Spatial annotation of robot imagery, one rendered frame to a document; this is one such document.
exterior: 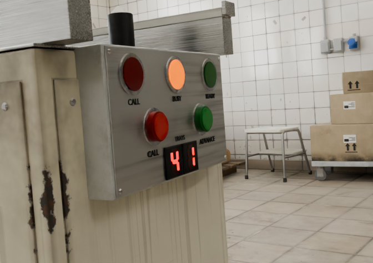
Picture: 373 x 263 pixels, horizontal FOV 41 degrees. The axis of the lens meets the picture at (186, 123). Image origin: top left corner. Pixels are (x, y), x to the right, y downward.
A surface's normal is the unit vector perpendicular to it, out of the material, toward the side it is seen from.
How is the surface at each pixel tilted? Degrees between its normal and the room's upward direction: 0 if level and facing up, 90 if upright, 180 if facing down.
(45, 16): 90
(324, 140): 90
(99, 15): 90
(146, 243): 90
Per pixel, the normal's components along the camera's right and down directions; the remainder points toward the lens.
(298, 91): -0.59, 0.08
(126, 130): 0.87, -0.04
